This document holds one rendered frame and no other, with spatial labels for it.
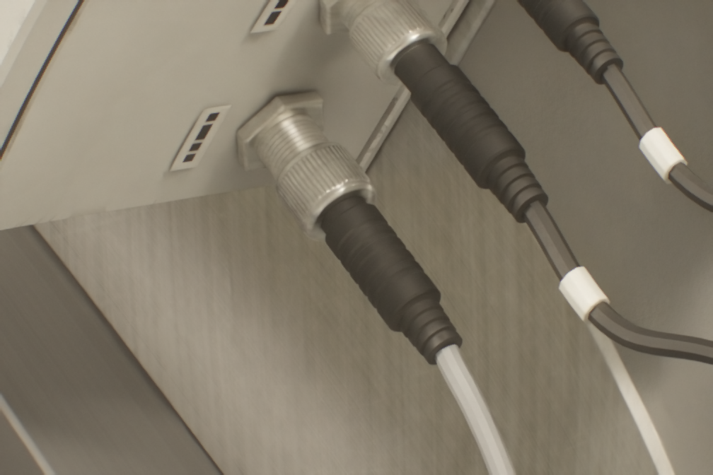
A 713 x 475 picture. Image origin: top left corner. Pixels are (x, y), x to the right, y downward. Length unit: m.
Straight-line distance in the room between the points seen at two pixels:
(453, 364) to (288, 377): 0.09
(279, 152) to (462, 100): 0.05
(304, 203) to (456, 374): 0.04
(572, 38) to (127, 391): 0.19
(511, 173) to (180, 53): 0.06
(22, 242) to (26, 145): 0.16
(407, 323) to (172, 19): 0.07
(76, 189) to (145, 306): 0.11
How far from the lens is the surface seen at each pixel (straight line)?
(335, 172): 0.86
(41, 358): 0.95
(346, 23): 0.85
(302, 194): 0.86
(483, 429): 0.84
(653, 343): 0.80
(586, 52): 0.80
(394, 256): 0.85
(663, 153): 0.79
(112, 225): 0.96
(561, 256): 0.82
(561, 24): 0.80
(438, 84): 0.83
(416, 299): 0.85
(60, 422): 0.94
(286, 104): 0.86
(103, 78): 0.82
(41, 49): 0.80
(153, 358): 0.96
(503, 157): 0.83
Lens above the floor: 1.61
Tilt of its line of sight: 6 degrees down
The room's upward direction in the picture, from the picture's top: 3 degrees counter-clockwise
